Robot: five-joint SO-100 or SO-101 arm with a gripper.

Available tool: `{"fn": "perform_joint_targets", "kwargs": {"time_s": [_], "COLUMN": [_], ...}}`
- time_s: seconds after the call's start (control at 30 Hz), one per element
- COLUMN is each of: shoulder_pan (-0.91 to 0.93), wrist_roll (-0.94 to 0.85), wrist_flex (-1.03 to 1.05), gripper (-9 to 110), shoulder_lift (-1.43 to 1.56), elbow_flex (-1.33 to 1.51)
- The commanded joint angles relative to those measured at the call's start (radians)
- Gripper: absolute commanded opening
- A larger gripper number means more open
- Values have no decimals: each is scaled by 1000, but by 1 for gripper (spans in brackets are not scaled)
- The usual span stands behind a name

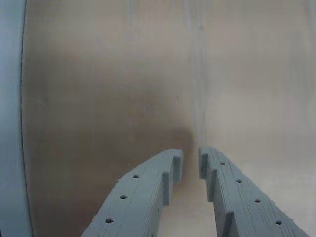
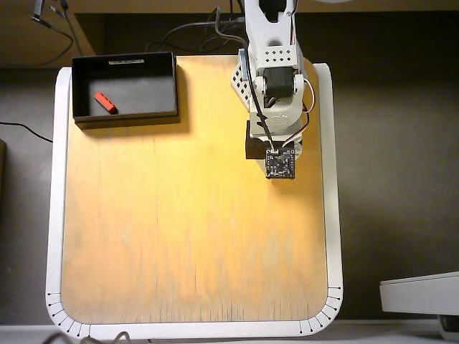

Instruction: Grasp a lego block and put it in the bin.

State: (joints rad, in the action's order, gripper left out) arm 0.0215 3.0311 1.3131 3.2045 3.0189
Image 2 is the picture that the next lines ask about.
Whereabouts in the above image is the white table edge frame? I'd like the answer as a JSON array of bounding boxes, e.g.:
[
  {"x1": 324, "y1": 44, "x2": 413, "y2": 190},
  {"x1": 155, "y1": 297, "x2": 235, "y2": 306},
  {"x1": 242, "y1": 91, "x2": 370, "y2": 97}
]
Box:
[{"x1": 45, "y1": 62, "x2": 344, "y2": 340}]

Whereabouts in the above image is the black camera cable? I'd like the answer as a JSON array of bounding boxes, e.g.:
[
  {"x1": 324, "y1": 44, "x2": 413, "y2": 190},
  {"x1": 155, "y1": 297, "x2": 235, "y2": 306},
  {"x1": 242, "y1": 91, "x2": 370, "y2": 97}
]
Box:
[{"x1": 214, "y1": 6, "x2": 277, "y2": 153}]

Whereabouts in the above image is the looped grey cable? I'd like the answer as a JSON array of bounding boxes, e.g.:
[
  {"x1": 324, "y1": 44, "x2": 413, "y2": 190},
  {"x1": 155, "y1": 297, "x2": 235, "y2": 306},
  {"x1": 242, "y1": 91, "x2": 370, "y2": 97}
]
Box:
[{"x1": 44, "y1": 330, "x2": 132, "y2": 344}]

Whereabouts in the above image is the dark cable bundle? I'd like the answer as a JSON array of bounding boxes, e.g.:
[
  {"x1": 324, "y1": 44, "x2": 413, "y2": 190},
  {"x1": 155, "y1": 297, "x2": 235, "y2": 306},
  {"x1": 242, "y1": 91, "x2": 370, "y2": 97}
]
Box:
[{"x1": 146, "y1": 9, "x2": 248, "y2": 54}]

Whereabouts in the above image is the dark cable with connector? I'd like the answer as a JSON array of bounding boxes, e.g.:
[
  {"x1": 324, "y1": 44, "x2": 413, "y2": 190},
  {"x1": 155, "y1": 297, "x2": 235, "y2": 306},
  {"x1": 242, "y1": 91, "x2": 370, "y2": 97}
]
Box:
[{"x1": 59, "y1": 0, "x2": 85, "y2": 57}]

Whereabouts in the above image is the grey cable with plug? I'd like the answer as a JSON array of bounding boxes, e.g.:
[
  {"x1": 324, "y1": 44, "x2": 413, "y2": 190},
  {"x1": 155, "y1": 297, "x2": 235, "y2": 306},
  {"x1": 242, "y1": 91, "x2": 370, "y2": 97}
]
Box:
[{"x1": 0, "y1": 0, "x2": 76, "y2": 69}]

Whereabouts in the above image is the white red servo wire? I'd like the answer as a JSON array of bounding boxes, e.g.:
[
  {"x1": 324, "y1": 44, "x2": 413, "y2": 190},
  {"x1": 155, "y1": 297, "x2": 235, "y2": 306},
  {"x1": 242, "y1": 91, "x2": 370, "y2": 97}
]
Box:
[{"x1": 281, "y1": 77, "x2": 317, "y2": 148}]

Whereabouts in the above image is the wooden desk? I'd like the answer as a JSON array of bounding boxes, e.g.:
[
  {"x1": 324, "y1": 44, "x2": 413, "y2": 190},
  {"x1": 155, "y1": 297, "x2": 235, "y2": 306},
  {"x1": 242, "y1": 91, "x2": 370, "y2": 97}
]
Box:
[{"x1": 0, "y1": 0, "x2": 459, "y2": 69}]

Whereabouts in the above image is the black camera circuit board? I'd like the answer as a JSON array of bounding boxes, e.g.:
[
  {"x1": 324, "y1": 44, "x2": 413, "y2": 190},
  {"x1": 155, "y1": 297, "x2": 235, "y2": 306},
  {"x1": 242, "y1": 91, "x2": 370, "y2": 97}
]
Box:
[{"x1": 265, "y1": 148, "x2": 297, "y2": 180}]

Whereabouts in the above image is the red lego block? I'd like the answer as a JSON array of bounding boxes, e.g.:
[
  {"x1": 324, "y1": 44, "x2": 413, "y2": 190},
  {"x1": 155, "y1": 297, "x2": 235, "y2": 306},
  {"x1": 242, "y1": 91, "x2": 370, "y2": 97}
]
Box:
[{"x1": 93, "y1": 92, "x2": 118, "y2": 115}]

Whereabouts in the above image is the black rectangular bin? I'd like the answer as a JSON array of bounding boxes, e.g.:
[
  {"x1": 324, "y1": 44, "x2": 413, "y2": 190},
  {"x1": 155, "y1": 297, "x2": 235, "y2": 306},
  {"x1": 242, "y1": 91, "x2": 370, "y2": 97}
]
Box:
[{"x1": 71, "y1": 52, "x2": 181, "y2": 130}]

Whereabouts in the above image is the thin black cable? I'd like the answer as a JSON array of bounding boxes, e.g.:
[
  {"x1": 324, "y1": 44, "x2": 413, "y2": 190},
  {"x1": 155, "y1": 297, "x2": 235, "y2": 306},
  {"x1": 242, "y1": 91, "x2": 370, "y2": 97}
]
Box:
[{"x1": 0, "y1": 121, "x2": 54, "y2": 143}]

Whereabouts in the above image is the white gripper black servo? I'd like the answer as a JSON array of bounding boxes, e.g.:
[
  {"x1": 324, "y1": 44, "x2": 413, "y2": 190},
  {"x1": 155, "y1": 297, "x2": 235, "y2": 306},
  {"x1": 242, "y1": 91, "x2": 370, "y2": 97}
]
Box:
[{"x1": 245, "y1": 107, "x2": 305, "y2": 160}]

